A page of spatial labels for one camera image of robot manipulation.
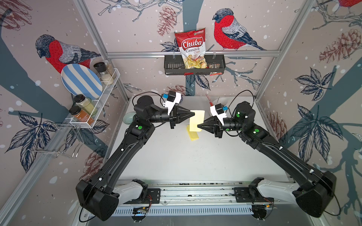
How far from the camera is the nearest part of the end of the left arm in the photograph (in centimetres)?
52

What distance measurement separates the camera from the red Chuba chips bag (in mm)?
Result: 796

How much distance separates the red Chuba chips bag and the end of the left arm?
0.42 metres
